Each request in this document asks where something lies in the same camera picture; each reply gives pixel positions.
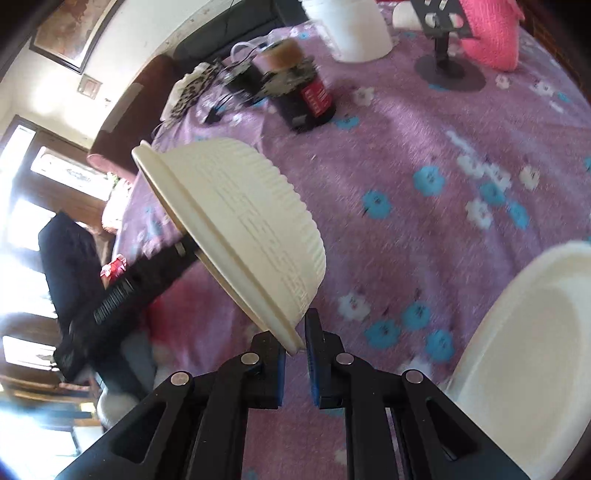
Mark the black leather sofa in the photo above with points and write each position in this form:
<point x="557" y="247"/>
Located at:
<point x="243" y="21"/>

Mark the white paper bowl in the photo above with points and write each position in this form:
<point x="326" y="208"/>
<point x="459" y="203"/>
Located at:
<point x="524" y="377"/>

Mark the black motor with wires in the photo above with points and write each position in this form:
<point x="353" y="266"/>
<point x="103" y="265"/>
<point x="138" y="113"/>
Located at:
<point x="241" y="79"/>

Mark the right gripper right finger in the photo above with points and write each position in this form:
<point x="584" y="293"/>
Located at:
<point x="398" y="426"/>

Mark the cream hinged clamshell bowl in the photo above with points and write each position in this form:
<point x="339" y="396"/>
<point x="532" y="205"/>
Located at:
<point x="255" y="235"/>

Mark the white plastic jar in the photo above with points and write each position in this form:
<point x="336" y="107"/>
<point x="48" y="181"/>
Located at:
<point x="354" y="31"/>

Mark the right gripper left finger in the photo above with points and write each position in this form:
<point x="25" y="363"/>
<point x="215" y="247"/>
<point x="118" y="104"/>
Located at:
<point x="190" y="427"/>

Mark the brown armchair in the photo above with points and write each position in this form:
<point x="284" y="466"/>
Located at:
<point x="133" y="119"/>

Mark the leopard print cloth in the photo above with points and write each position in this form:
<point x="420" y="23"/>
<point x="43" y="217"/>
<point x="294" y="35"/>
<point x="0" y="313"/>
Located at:
<point x="194" y="90"/>

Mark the black phone stand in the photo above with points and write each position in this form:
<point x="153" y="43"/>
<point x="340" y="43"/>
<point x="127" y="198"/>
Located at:
<point x="439" y="19"/>

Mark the black motor with wooden roller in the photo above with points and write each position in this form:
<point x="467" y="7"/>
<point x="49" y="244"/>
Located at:
<point x="293" y="86"/>

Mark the framed wall painting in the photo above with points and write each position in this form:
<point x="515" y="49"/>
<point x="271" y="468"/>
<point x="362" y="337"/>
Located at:
<point x="69" y="35"/>

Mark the pink sleeved bottle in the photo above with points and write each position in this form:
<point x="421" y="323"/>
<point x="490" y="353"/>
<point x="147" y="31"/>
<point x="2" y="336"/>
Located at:
<point x="495" y="25"/>

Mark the red glass plate with sticker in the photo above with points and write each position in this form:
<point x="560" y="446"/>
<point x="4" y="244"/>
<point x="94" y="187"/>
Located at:
<point x="180" y="317"/>

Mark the white cloth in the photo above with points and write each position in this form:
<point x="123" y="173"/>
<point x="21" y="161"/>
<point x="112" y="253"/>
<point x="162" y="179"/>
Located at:
<point x="179" y="87"/>

